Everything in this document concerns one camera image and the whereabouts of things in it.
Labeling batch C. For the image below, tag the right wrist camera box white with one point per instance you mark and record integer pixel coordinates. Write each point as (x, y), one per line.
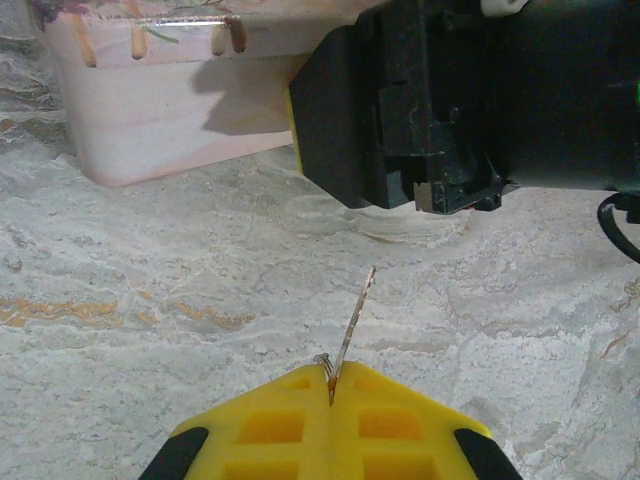
(500, 5)

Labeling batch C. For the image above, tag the small metal key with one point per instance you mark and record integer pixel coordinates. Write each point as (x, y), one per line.
(357, 310)

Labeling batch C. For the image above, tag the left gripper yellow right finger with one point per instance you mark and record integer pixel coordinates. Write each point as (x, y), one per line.
(400, 430)

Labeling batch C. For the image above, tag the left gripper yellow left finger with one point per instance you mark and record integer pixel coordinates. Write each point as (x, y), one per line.
(270, 430)

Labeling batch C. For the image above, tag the floral pink storage box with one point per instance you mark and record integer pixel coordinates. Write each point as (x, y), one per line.
(150, 115)

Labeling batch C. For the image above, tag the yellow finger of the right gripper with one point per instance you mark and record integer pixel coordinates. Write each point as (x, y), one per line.
(340, 115)

